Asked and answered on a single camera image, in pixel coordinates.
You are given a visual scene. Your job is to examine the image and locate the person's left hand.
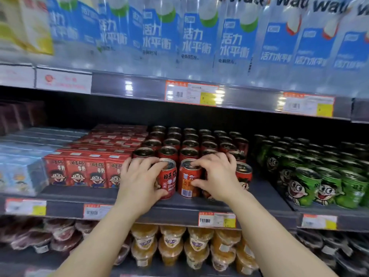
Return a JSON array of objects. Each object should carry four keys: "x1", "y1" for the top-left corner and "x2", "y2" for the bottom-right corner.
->
[{"x1": 115, "y1": 156, "x2": 169, "y2": 217}]

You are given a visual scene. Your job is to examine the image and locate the person's right hand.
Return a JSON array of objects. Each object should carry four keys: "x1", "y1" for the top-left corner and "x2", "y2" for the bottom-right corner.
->
[{"x1": 190, "y1": 152, "x2": 246, "y2": 204}]

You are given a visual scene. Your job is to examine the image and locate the rows of red cans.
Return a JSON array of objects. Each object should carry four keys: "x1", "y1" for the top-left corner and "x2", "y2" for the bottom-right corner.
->
[{"x1": 132, "y1": 125, "x2": 250, "y2": 170}]

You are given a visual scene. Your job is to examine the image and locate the grey metal shelf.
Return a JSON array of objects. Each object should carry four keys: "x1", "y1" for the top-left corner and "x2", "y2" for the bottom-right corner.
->
[
  {"x1": 0, "y1": 248, "x2": 260, "y2": 277},
  {"x1": 0, "y1": 63, "x2": 369, "y2": 124},
  {"x1": 0, "y1": 170, "x2": 369, "y2": 233}
]

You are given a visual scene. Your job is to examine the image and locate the rows of green cans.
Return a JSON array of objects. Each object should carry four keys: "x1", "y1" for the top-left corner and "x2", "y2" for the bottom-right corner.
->
[{"x1": 253, "y1": 134, "x2": 369, "y2": 210}]

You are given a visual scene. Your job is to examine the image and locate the person's left forearm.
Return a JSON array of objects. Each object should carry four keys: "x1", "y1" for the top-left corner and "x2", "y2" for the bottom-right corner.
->
[{"x1": 52, "y1": 199, "x2": 150, "y2": 277}]

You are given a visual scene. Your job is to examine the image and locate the person's right forearm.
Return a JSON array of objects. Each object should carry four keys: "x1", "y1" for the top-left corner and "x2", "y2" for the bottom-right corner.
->
[{"x1": 228, "y1": 189, "x2": 338, "y2": 277}]

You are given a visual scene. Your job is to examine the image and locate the white mascot shelf sign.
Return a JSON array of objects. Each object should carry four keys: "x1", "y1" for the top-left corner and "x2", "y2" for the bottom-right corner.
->
[
  {"x1": 0, "y1": 63, "x2": 36, "y2": 88},
  {"x1": 35, "y1": 67, "x2": 93, "y2": 95}
]

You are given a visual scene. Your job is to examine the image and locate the orange yellow price tag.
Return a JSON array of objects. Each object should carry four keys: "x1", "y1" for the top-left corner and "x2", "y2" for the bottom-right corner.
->
[
  {"x1": 5, "y1": 198, "x2": 48, "y2": 216},
  {"x1": 198, "y1": 211, "x2": 237, "y2": 229},
  {"x1": 83, "y1": 204, "x2": 113, "y2": 220},
  {"x1": 282, "y1": 92, "x2": 336, "y2": 118},
  {"x1": 165, "y1": 80, "x2": 220, "y2": 107},
  {"x1": 301, "y1": 214, "x2": 338, "y2": 230}
]

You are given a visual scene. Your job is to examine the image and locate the group of yellow jelly cups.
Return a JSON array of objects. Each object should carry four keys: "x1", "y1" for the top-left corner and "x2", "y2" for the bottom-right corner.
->
[{"x1": 130, "y1": 223, "x2": 259, "y2": 276}]

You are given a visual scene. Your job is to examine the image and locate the stack of red cartons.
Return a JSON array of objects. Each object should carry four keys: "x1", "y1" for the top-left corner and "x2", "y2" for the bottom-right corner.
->
[{"x1": 43, "y1": 123, "x2": 149, "y2": 189}]

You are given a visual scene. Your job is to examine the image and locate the group of red jelly cups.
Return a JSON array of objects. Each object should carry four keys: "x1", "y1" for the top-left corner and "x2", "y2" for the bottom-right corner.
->
[{"x1": 0, "y1": 217, "x2": 133, "y2": 266}]

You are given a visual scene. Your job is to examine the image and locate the stack of blue cartons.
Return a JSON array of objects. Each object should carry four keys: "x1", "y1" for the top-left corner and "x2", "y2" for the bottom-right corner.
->
[{"x1": 0, "y1": 127, "x2": 90, "y2": 197}]

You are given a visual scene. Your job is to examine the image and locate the group of black jelly cups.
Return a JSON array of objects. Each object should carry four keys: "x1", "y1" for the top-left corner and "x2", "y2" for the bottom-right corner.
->
[{"x1": 295, "y1": 229, "x2": 369, "y2": 276}]

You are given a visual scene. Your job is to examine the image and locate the stack of pink cartons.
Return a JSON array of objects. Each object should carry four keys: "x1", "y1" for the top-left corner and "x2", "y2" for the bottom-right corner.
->
[{"x1": 0, "y1": 100, "x2": 47, "y2": 136}]

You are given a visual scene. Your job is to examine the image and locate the row of blue label bottles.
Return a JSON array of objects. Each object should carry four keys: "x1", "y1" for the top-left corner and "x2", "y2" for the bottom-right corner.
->
[{"x1": 43, "y1": 0, "x2": 369, "y2": 98}]

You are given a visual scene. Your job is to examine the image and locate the row of yellow juice bottles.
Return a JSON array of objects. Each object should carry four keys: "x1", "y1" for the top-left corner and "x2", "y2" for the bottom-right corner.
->
[{"x1": 0, "y1": 0, "x2": 55, "y2": 55}]

